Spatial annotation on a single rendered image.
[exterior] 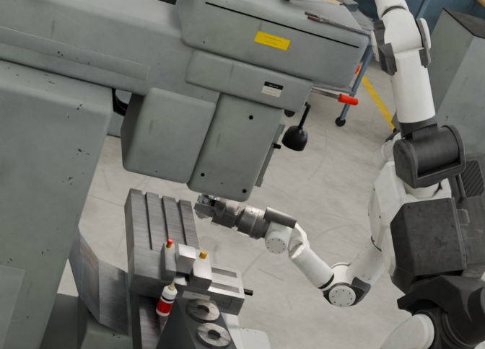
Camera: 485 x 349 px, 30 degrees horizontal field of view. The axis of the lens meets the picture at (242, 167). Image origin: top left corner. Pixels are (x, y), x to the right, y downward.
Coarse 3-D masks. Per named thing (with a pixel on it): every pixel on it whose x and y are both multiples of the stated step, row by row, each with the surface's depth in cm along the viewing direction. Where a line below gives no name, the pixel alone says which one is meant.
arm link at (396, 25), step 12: (384, 0) 215; (396, 0) 214; (384, 12) 214; (396, 12) 211; (408, 12) 213; (384, 24) 212; (396, 24) 210; (408, 24) 210; (384, 36) 210; (396, 36) 210; (408, 36) 210; (420, 36) 210; (396, 48) 211; (408, 48) 211
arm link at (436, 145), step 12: (432, 120) 213; (408, 132) 213; (420, 132) 215; (432, 132) 216; (444, 132) 216; (420, 144) 214; (432, 144) 214; (444, 144) 215; (456, 144) 215; (420, 156) 213; (432, 156) 214; (444, 156) 215; (456, 156) 217; (420, 168) 215; (432, 168) 217
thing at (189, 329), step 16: (176, 304) 239; (192, 304) 238; (208, 304) 241; (176, 320) 238; (192, 320) 234; (208, 320) 234; (176, 336) 236; (192, 336) 228; (208, 336) 228; (224, 336) 231
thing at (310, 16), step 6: (306, 12) 228; (312, 18) 226; (318, 18) 227; (324, 18) 229; (330, 24) 228; (336, 24) 229; (342, 24) 229; (354, 30) 230; (360, 30) 231; (366, 30) 232
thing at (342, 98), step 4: (312, 88) 238; (316, 92) 239; (320, 92) 239; (324, 92) 239; (328, 92) 240; (328, 96) 240; (332, 96) 240; (336, 96) 240; (340, 96) 240; (344, 96) 241; (348, 96) 241; (340, 100) 241; (344, 100) 241; (348, 100) 241; (352, 100) 241; (356, 100) 242; (352, 104) 242; (356, 104) 242
